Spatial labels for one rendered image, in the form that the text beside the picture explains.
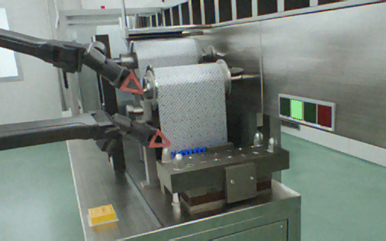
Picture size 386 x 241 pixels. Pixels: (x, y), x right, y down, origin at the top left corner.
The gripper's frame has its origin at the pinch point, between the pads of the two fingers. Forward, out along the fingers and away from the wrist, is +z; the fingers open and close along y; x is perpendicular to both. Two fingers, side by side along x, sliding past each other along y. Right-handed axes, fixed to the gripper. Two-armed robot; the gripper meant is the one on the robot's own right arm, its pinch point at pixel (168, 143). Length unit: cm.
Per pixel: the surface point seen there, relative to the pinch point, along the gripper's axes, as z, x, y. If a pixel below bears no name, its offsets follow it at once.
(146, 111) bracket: -9.2, 6.6, -7.1
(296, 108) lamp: 20.0, 25.5, 29.9
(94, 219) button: -16.3, -27.0, 13.4
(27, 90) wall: -52, -57, -556
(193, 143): 8.4, 3.2, 0.3
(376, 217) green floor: 210, -1, -78
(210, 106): 8.7, 17.2, 0.3
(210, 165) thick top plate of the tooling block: 8.1, 0.4, 19.3
